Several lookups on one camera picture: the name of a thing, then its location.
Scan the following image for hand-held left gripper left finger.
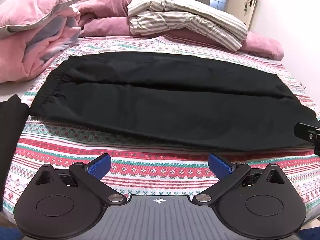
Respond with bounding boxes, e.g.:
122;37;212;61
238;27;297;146
35;153;127;204

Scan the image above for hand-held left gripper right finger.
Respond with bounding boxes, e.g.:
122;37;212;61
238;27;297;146
192;153;287;204

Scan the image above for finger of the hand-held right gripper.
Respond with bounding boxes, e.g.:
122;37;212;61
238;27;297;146
294;122;320;155

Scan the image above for black pants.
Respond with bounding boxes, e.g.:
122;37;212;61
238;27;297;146
29;51;319;152

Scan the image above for patterned bedsheet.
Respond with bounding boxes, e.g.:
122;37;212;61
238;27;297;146
4;35;320;212

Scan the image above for dark cloth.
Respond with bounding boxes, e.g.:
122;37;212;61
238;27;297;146
0;94;30;209

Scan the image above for mauve pillow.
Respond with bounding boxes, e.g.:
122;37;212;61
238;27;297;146
170;30;285;61

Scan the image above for white door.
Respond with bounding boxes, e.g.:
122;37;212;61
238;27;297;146
226;0;262;30

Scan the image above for striped beige duvet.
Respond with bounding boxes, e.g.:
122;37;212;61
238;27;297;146
127;0;248;51

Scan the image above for pink grey blanket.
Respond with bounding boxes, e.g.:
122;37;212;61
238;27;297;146
0;0;84;83

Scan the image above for mauve comforter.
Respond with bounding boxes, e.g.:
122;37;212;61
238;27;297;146
75;0;140;37

